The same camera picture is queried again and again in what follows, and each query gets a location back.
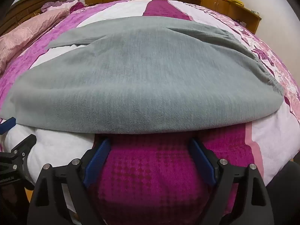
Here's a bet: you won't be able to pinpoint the grey pants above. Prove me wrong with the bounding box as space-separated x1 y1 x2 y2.
0 16 284 135

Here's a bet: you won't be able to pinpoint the wooden headboard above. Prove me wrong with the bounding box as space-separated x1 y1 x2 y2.
0 0 73 37

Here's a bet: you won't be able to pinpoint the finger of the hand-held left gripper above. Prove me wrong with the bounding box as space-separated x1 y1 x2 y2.
10 133 37 169
0 117 16 134

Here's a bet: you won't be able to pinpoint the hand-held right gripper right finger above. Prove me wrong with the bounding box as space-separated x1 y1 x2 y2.
189 138 275 225

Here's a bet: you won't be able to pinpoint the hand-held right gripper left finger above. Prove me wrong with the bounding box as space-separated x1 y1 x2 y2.
27 138 112 225

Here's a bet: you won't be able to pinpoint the pink and magenta bedspread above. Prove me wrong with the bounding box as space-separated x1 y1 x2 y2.
0 0 300 225

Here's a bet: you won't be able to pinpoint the pink quilted pillow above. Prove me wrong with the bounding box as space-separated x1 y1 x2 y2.
0 10 71 72

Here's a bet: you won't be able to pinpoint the purple ruffled pillow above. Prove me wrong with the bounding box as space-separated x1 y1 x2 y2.
41 0 85 13

